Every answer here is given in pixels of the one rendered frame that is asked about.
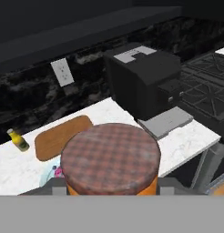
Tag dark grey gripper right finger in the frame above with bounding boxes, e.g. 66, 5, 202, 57
157, 177, 199, 197

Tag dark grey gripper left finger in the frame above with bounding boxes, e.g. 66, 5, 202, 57
18, 177, 68, 197

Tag orange jam jar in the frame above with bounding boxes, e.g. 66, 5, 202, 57
60, 122, 162, 197

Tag brown wooden cutting board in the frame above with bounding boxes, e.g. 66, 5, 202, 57
34, 115, 94, 162

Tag pale blue plate, pink pastry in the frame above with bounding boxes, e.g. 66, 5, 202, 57
39, 158, 66, 188

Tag yellow bottle, white cap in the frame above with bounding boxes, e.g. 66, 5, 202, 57
6, 127, 30, 153

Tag black gas hob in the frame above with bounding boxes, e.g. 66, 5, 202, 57
177, 50, 224, 145

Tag black coffee machine, grey tray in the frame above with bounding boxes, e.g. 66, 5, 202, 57
104, 42, 194, 141

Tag white wall socket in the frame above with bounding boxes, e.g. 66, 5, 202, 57
50, 57, 75, 88

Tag dark wall cabinets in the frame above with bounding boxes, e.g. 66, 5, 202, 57
0, 0, 224, 76

